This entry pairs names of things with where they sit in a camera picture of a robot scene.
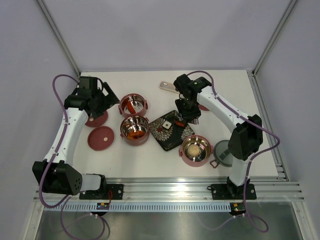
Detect orange fried chicken piece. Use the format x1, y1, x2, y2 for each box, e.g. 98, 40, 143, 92
133, 130, 145, 138

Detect grey transparent lid red handles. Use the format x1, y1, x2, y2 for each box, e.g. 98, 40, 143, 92
209, 140, 234, 169

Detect red sausage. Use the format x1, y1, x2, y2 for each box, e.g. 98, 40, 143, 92
126, 100, 136, 114

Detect orange shrimp food piece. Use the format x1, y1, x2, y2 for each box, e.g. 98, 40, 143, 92
174, 120, 186, 128

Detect dark red lid front left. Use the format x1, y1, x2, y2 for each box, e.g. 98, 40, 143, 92
87, 126, 115, 151

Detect aluminium front rail frame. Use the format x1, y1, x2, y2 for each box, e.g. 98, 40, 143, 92
33, 176, 306, 203

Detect dark pink bowl front left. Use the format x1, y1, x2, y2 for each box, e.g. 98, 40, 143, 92
120, 116, 150, 146

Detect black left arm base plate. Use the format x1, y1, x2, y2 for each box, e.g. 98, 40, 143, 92
79, 183, 124, 200

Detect black floral square plate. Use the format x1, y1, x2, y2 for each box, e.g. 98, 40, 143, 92
149, 110, 195, 152

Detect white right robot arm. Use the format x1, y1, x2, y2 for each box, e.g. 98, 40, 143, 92
173, 74, 263, 198

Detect aluminium post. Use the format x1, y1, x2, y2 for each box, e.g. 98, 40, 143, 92
35, 0, 81, 77
252, 0, 299, 77

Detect white sushi cube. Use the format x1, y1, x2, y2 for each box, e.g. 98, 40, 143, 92
162, 120, 172, 130

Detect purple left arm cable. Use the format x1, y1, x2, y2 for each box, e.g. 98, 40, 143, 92
37, 74, 111, 238

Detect slotted white cable duct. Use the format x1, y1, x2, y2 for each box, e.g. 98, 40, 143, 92
51, 201, 231, 213

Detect left aluminium post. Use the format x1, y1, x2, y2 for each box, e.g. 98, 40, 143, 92
35, 0, 81, 77

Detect orange roasted meat piece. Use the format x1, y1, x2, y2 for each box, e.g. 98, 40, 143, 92
126, 131, 136, 140

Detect dark red lid under arm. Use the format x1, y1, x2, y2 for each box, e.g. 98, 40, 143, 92
85, 111, 108, 128

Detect white steamed bun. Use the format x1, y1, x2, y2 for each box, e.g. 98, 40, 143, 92
187, 144, 201, 157

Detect pink bowl back left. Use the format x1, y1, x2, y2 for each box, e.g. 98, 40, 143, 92
118, 93, 149, 118

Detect right aluminium post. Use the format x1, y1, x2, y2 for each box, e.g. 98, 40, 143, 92
252, 0, 299, 77

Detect dark red lid right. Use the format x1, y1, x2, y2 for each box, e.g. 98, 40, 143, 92
198, 104, 209, 111

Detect pink bowl with handles right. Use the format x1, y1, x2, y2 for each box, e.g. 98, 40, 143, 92
179, 135, 214, 167

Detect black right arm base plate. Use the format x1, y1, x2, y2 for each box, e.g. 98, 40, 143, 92
206, 183, 257, 200

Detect dark red lid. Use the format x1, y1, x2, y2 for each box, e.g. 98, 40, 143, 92
87, 126, 115, 151
198, 104, 209, 111

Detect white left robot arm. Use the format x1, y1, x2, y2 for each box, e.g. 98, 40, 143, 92
32, 76, 120, 199

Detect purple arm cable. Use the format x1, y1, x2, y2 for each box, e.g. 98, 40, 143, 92
186, 70, 281, 235
37, 74, 111, 238

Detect metal food tongs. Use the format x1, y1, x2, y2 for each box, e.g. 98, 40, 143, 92
188, 118, 199, 125

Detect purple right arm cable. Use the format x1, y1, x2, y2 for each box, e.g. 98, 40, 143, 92
186, 70, 281, 235

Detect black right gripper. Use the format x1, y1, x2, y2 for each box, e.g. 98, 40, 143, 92
175, 96, 202, 124

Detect beige cutlery case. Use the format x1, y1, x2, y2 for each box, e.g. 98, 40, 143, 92
159, 81, 179, 94

